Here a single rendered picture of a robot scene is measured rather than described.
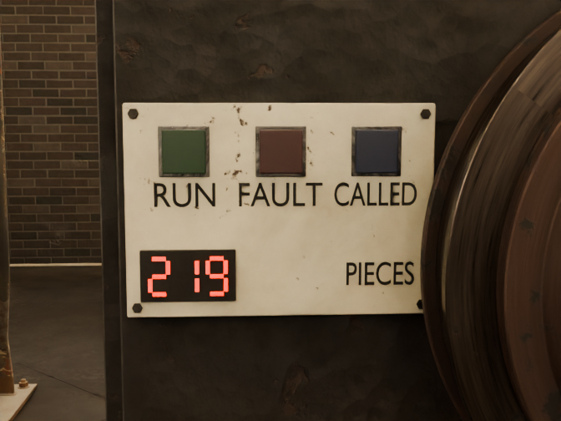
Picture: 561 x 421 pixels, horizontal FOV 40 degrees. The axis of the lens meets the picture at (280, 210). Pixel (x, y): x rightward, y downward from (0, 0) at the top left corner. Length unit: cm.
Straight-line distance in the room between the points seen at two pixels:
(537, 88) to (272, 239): 25
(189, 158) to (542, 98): 28
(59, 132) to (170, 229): 614
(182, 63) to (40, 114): 616
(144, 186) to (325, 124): 16
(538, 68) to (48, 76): 636
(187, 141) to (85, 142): 610
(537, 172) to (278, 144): 22
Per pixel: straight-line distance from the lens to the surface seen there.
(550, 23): 62
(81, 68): 675
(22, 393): 370
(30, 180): 685
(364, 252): 66
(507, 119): 54
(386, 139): 65
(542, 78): 55
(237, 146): 64
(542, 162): 53
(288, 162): 64
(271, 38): 67
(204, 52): 66
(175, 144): 64
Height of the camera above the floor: 122
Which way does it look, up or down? 7 degrees down
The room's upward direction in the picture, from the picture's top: straight up
